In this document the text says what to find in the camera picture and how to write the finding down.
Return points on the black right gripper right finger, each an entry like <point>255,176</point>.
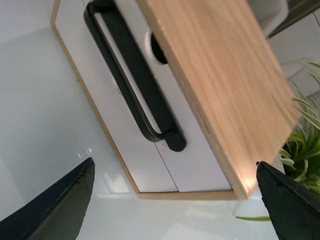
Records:
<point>293,209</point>

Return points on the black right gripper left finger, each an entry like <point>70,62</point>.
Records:
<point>57,213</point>

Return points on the wooden drawer cabinet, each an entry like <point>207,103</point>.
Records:
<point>230,78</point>

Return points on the spider plant green leaves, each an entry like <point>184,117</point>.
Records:
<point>300,155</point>

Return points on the black drawer handle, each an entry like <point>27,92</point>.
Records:
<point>170,131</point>

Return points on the white-front wooden drawer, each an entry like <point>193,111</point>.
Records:
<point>194,169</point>

